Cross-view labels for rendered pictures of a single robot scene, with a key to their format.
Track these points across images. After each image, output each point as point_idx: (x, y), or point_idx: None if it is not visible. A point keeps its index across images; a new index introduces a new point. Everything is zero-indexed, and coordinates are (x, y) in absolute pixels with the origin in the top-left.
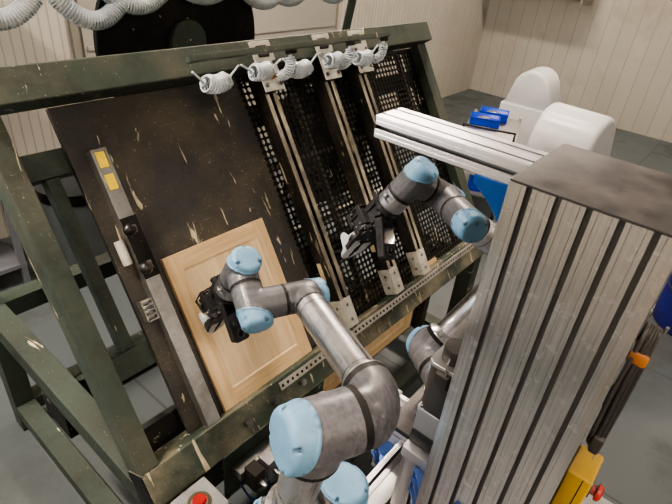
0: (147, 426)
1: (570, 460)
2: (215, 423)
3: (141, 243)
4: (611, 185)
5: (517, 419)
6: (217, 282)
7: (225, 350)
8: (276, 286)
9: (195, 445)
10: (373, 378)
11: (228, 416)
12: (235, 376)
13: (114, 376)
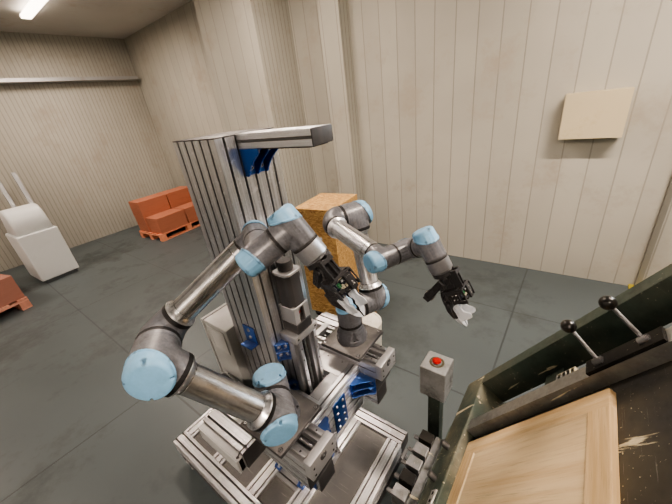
0: None
1: None
2: (467, 423)
3: (624, 351)
4: (227, 133)
5: None
6: (446, 256)
7: (498, 452)
8: (398, 244)
9: (470, 406)
10: (333, 211)
11: (461, 433)
12: (477, 457)
13: (535, 350)
